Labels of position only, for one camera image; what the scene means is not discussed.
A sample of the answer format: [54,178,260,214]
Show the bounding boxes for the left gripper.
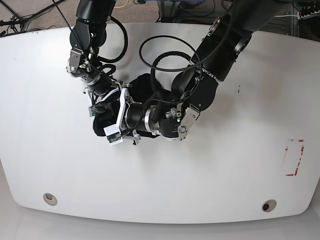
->
[115,88,147,144]

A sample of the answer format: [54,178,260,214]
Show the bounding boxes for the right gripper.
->
[83,79,132,108]

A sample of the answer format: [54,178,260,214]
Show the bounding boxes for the black printed T-shirt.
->
[93,73,177,137]

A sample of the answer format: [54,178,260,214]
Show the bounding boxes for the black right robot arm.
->
[66,0,129,105]

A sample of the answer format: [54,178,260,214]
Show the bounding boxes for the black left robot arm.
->
[121,0,286,140]

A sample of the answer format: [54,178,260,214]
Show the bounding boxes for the black tripod legs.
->
[0,0,66,33]

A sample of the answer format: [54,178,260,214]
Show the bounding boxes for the left table grommet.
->
[43,193,58,206]

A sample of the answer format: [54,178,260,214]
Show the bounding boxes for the table grommet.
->
[43,193,58,206]
[261,199,277,213]

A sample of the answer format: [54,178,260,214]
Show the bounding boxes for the red tape marking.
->
[282,139,305,177]

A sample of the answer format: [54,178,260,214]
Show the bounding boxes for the right table grommet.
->
[261,199,277,213]

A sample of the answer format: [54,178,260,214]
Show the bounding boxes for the white power strip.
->
[297,4,320,20]

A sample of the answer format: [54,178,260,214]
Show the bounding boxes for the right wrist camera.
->
[88,105,99,117]

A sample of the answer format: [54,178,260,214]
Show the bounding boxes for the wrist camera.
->
[88,105,99,117]
[103,124,124,147]

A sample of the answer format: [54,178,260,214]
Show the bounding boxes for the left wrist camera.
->
[103,124,124,147]

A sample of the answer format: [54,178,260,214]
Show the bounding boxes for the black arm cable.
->
[139,35,206,73]

